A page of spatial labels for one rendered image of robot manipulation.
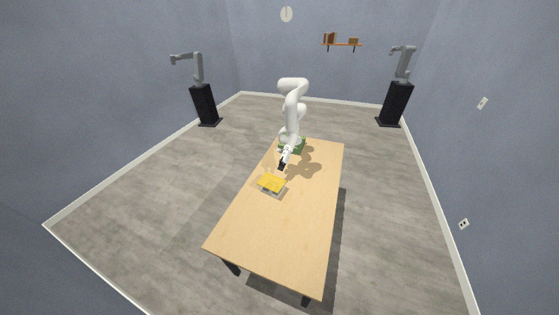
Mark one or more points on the yellow rectangular lid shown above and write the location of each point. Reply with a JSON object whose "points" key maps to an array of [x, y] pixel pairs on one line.
{"points": [[271, 182]]}

